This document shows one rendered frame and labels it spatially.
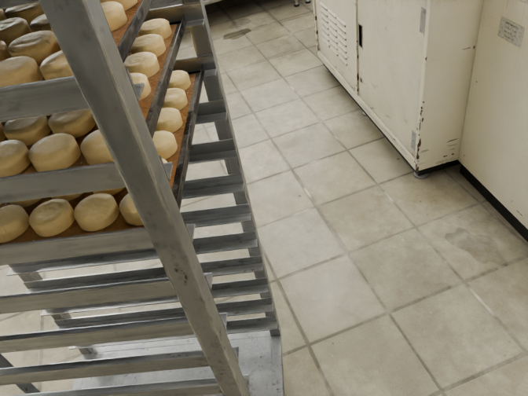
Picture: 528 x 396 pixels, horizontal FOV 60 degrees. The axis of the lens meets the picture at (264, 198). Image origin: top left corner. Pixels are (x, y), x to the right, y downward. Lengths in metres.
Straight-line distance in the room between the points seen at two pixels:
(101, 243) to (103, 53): 0.24
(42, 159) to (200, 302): 0.23
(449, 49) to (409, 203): 0.64
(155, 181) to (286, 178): 1.80
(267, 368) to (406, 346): 0.47
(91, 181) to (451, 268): 1.52
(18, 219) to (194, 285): 0.23
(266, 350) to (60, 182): 1.06
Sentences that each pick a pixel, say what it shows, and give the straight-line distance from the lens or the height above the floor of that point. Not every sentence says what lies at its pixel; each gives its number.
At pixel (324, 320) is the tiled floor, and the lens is 1.66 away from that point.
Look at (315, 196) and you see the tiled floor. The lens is 2.08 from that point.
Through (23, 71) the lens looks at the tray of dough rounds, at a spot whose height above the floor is 1.24.
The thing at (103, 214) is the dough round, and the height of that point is 1.06.
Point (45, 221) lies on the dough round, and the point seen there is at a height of 1.06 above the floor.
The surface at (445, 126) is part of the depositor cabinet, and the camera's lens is 2.00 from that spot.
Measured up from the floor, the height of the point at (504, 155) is 0.29.
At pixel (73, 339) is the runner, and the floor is 0.87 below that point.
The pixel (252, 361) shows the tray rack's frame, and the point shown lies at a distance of 1.44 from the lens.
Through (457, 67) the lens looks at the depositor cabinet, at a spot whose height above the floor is 0.53.
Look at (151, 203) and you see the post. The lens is 0.44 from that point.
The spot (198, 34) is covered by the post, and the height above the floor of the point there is 1.10.
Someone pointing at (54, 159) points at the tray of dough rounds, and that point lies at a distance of 0.52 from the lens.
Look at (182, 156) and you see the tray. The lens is 0.64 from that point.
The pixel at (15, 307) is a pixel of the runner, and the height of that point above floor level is 0.96.
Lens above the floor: 1.40
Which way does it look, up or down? 41 degrees down
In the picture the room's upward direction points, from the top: 12 degrees counter-clockwise
